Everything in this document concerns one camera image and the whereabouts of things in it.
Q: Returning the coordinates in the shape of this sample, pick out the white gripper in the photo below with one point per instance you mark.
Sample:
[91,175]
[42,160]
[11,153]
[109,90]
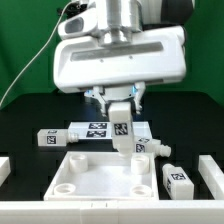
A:
[153,57]

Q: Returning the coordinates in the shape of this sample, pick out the white square tabletop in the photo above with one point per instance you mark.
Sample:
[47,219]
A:
[104,176]

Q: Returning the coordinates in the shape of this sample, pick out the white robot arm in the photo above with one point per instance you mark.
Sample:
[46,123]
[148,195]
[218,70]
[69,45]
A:
[121,43]

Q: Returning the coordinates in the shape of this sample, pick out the white right fence block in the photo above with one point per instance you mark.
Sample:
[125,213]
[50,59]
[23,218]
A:
[212,176]

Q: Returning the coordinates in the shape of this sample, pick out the white fence block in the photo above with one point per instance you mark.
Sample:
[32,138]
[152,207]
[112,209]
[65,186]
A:
[5,169]
[212,176]

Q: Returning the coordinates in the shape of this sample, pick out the white left fence block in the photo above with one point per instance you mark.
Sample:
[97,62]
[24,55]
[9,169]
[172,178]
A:
[5,169]

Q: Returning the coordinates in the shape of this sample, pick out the white marker base plate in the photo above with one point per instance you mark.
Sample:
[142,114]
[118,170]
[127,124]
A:
[102,130]

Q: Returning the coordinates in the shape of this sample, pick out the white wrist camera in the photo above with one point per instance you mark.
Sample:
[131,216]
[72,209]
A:
[79,26]

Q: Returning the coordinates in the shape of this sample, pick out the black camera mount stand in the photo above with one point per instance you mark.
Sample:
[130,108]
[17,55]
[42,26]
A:
[73,9]

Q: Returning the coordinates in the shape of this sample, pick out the white front fence rail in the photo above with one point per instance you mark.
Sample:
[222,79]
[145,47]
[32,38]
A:
[150,212]

